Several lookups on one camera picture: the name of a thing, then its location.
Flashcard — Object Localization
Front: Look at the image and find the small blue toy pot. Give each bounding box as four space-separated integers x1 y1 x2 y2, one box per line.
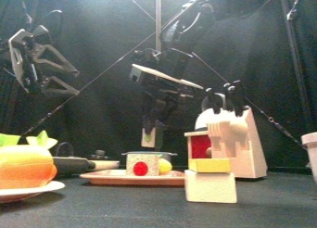
120 150 179 161

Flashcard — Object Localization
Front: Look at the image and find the grey left wrist camera bracket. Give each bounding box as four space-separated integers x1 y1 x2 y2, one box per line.
8 28 32 94

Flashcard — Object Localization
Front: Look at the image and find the white cup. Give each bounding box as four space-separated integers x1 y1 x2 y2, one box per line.
299 132 317 184

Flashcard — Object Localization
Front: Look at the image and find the black frame post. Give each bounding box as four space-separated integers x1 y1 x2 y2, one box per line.
278 0 312 125

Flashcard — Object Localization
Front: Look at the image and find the black handled toy knife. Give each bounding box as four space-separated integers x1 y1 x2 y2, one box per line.
223 82 235 111
230 80 247 118
205 87 223 115

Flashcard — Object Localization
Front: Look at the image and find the white tray black inside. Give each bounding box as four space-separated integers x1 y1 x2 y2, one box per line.
52 156 98 178

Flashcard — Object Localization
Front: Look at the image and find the white container with items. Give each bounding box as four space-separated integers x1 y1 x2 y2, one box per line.
205 106 269 179

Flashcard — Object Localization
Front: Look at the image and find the yellow green toy star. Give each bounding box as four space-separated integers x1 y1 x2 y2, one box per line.
0 133 23 147

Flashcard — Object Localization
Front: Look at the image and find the white round plate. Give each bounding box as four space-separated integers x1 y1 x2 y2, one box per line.
0 180 67 204

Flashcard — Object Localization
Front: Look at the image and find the orange toy food piece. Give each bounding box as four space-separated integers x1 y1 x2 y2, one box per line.
0 145 59 190

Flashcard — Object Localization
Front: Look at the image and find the green toy leaf piece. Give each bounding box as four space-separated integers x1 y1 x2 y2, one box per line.
25 130 59 150

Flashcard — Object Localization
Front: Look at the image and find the green maki sushi piece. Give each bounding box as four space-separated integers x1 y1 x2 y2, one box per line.
142 120 167 150

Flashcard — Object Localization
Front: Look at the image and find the black toy frying pan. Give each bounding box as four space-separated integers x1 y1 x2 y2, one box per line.
55 141 122 172

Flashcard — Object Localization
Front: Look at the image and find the metal frame pole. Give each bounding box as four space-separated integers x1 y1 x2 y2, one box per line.
155 0 163 54

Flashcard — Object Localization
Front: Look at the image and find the pink rectangular plate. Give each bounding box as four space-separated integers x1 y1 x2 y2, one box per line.
79 169 186 187

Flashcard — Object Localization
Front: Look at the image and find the yellow green toy fruit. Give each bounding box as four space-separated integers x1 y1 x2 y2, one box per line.
158 158 174 175

